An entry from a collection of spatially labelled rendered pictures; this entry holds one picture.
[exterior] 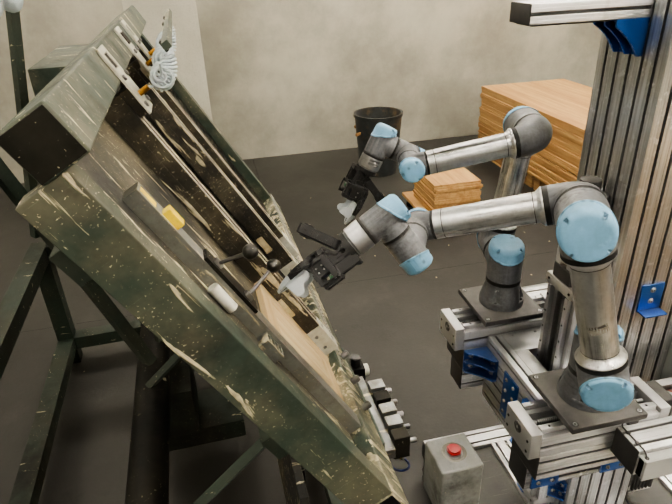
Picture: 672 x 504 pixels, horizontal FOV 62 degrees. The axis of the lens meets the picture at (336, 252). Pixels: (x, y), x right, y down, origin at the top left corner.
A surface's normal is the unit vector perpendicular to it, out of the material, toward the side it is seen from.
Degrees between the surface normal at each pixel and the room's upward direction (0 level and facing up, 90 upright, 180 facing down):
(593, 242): 83
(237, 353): 90
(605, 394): 97
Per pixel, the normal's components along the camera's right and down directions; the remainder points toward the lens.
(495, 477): -0.04, -0.88
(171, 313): 0.25, 0.44
